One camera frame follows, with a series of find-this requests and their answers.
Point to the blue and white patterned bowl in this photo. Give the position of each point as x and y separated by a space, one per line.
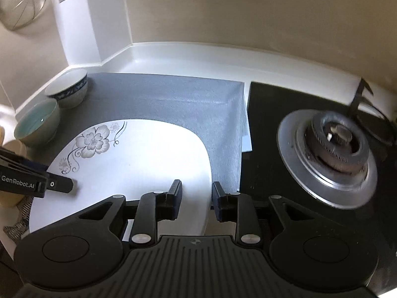
69 94

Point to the grey woven mat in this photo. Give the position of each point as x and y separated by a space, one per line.
170 99

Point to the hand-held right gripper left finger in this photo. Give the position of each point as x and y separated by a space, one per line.
177 205

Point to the wooden cutting board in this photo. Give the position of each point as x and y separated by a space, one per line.
15 149

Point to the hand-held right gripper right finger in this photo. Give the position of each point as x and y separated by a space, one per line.
216 211

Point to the patterned woven cloth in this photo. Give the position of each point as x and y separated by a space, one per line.
20 223

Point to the black pot support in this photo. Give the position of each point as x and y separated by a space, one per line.
359 94

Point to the black glass gas stove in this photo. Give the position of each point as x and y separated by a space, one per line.
263 105

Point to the pale green bowl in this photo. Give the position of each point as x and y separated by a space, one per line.
37 122

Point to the white floral plate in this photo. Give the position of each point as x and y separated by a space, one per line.
130 161

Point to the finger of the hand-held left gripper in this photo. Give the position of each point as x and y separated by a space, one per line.
60 184

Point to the silver gas burner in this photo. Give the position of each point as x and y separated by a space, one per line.
297 167

